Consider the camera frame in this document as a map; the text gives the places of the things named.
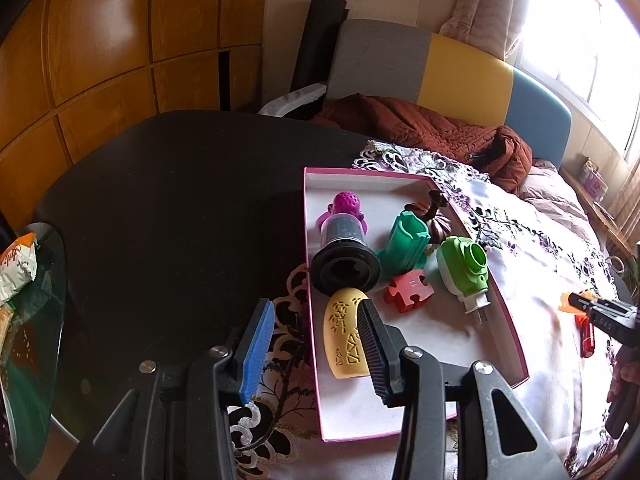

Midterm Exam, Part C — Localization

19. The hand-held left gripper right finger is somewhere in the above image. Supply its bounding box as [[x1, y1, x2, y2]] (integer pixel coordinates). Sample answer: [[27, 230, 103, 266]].
[[356, 298, 571, 480]]

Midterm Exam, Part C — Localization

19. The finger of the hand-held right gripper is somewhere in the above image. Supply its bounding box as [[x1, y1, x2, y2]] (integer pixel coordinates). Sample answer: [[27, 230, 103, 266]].
[[571, 293, 640, 318], [589, 308, 640, 349]]

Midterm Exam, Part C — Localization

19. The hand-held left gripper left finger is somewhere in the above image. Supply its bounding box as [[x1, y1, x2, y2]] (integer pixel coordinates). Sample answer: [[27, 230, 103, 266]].
[[60, 298, 277, 480]]

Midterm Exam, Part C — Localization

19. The orange perforated toy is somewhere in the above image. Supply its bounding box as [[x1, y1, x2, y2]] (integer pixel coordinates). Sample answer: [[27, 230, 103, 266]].
[[560, 291, 601, 317]]

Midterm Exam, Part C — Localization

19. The yellow perforated oval shell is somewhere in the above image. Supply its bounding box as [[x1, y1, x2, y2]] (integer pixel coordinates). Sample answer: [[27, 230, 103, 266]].
[[324, 287, 373, 380]]

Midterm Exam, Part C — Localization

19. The pink-rimmed white cardboard box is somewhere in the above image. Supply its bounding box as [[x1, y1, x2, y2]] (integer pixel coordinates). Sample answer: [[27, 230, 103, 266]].
[[303, 166, 530, 442]]

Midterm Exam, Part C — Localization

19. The red puzzle piece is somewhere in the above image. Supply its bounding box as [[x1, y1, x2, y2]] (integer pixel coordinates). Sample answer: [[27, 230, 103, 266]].
[[384, 269, 436, 313]]

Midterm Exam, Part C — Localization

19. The black ribbed funnel part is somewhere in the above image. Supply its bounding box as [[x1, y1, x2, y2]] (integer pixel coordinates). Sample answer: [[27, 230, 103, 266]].
[[310, 213, 382, 295]]

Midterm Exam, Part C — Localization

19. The green plastic toy cup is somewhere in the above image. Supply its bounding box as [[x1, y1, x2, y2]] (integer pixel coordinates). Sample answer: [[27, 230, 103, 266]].
[[377, 210, 431, 276]]

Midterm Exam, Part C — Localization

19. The green white plug-in device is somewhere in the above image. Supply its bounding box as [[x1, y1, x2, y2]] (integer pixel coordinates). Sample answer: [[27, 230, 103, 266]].
[[436, 236, 492, 315]]

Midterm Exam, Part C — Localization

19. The person's right hand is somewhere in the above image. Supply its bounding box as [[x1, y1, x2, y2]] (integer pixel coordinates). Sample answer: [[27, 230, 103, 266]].
[[606, 347, 640, 403]]

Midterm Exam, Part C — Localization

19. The red translucent toy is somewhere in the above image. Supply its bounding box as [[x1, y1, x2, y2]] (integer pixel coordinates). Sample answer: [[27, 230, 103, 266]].
[[580, 316, 597, 359]]

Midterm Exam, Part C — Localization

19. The floral embroidered white tablecloth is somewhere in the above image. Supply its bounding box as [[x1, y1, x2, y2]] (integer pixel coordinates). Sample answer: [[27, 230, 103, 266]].
[[227, 140, 633, 480]]

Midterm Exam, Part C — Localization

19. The wooden window ledge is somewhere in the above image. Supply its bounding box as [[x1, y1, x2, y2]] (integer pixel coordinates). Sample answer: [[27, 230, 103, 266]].
[[559, 165, 638, 261]]

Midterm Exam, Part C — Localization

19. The pink duvet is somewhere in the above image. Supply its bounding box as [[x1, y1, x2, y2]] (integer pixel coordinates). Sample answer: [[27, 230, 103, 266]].
[[517, 159, 608, 261]]

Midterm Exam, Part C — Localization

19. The small pink box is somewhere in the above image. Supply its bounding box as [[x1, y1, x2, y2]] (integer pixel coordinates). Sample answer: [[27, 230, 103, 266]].
[[577, 157, 610, 203]]

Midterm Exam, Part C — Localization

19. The brown wooden pumpkin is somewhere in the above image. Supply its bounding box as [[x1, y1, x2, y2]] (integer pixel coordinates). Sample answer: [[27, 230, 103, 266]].
[[404, 191, 458, 245]]

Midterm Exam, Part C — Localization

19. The magenta perforated toy cup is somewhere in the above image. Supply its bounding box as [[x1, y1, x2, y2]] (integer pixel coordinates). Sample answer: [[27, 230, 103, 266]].
[[316, 191, 371, 238]]

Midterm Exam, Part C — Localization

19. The glass side table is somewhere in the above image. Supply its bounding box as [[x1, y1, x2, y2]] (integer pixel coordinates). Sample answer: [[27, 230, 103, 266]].
[[0, 222, 68, 478]]

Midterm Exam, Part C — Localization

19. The brown quilted jacket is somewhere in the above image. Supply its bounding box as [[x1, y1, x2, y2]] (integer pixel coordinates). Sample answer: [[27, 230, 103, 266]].
[[312, 94, 533, 193]]

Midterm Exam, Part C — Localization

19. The orange white snack packet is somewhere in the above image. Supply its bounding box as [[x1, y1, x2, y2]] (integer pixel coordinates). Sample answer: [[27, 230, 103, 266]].
[[0, 232, 40, 306]]

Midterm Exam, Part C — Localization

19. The window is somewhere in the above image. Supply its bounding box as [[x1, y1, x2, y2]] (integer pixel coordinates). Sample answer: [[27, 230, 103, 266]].
[[515, 0, 640, 161]]

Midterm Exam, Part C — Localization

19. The white chair armrest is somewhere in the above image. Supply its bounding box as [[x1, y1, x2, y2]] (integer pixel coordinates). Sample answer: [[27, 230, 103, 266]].
[[257, 83, 327, 120]]

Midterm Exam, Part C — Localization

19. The grey yellow blue headboard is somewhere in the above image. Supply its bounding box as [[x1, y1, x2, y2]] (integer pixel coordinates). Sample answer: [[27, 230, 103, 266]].
[[325, 19, 573, 168]]

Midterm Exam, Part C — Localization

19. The black rolled mat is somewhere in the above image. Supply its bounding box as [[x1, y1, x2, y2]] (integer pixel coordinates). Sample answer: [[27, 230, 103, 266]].
[[290, 0, 349, 111]]

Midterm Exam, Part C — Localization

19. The beige curtain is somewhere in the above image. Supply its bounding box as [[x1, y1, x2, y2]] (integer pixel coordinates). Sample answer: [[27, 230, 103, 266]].
[[440, 0, 543, 58]]

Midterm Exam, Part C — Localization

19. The wooden wardrobe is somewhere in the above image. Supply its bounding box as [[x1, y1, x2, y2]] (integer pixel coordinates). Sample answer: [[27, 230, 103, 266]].
[[0, 0, 271, 231]]

